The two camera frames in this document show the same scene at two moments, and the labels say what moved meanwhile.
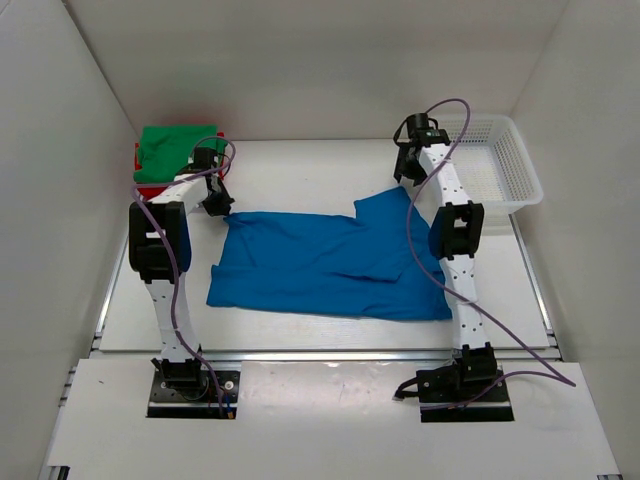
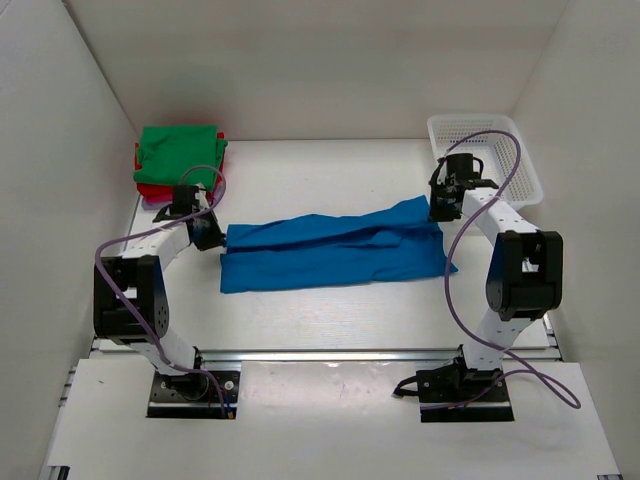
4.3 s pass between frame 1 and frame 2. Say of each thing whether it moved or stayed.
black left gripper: moved
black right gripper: moved
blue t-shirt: moved
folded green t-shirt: stayed
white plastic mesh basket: stayed
